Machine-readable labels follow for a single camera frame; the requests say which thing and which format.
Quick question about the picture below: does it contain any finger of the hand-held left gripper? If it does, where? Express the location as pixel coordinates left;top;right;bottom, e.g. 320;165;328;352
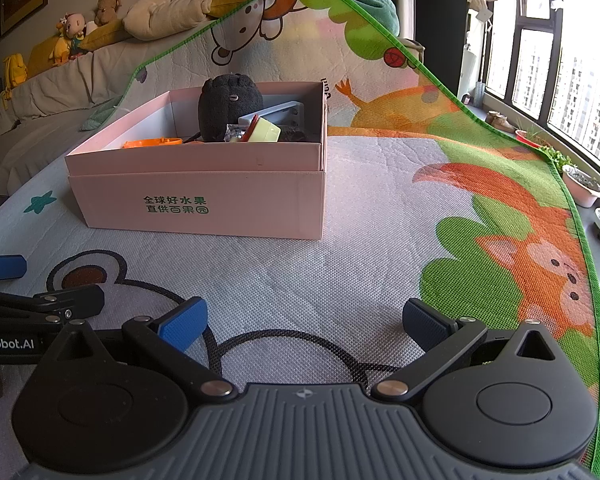
0;256;28;282
0;284;106;333

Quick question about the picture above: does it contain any yellow small bag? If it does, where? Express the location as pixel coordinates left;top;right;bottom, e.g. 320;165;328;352
2;54;29;106

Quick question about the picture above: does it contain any teal leaf cushion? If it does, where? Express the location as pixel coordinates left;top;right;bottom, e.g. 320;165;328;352
81;97;126;133

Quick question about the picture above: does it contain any yellow cushion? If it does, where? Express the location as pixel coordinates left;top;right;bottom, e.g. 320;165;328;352
207;0;266;18
27;20;131;78

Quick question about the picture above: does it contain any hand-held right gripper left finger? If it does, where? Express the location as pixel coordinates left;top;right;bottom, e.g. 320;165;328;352
42;296;236;403

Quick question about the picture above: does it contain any small green potted plant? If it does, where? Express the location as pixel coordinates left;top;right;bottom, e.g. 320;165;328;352
537;145;573;171

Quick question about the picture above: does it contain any orange plastic shell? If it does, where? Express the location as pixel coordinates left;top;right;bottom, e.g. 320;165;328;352
121;137;184;150

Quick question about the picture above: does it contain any cream pillow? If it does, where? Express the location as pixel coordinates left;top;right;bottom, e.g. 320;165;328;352
122;0;217;41

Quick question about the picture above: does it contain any black plush toy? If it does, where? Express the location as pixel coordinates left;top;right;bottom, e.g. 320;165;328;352
197;74;263;142

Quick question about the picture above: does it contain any brown plush toy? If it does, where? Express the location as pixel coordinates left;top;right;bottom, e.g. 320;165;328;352
95;0;126;26

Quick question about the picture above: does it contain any yellow duck plush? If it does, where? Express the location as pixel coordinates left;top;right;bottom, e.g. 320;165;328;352
50;35;73;67

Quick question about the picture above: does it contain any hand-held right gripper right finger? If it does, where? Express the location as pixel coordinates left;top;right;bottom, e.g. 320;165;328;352
371;298;561;402

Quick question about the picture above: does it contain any pink-faced doll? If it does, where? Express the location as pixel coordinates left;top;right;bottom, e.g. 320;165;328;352
56;12;88;58

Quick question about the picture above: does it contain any printed cartoon play mat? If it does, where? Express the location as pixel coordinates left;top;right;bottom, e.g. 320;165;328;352
0;0;600;476

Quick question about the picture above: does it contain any pink rectangular planter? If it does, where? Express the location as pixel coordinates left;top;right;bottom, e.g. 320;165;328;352
561;165;600;208

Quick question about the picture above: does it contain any pink cardboard box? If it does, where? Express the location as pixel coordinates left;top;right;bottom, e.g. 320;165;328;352
64;82;329;241

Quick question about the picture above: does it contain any grey rectangular device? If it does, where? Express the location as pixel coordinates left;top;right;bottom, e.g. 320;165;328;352
237;101;306;128

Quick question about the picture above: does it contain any green plush cushion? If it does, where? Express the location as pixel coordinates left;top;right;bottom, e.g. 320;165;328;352
330;0;401;36

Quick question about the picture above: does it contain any yellow camera toy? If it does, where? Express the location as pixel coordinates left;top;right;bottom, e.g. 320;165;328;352
242;115;282;143

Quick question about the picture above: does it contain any black window frame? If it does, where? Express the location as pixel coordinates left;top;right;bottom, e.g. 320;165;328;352
480;0;600;196

